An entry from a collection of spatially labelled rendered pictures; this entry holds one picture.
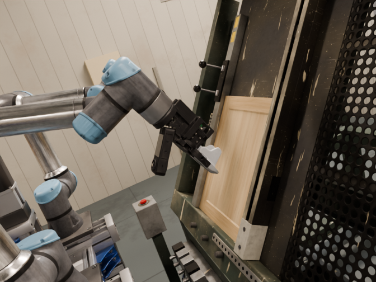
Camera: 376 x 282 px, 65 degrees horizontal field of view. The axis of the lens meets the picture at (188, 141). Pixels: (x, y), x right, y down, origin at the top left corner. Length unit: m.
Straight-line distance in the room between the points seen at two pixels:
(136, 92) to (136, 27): 3.89
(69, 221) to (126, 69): 0.94
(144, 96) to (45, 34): 3.79
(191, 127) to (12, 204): 0.72
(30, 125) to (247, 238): 0.74
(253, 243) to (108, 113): 0.68
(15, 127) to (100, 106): 0.26
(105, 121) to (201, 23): 4.26
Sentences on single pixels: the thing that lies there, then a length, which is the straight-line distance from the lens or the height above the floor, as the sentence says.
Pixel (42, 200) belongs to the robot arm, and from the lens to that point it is 1.42.
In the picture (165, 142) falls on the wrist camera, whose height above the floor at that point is 1.44.
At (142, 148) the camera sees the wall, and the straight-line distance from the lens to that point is 4.53.
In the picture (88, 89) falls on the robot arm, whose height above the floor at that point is 1.60.
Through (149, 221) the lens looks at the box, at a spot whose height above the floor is 0.85.
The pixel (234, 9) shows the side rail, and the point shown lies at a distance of 1.80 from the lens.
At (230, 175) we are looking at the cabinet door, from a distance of 1.29.
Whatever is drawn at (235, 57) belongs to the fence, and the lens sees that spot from 1.49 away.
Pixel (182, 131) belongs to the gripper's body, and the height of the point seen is 1.45.
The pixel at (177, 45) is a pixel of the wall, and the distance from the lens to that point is 4.65.
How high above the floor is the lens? 1.62
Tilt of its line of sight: 16 degrees down
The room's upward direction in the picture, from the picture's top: 18 degrees counter-clockwise
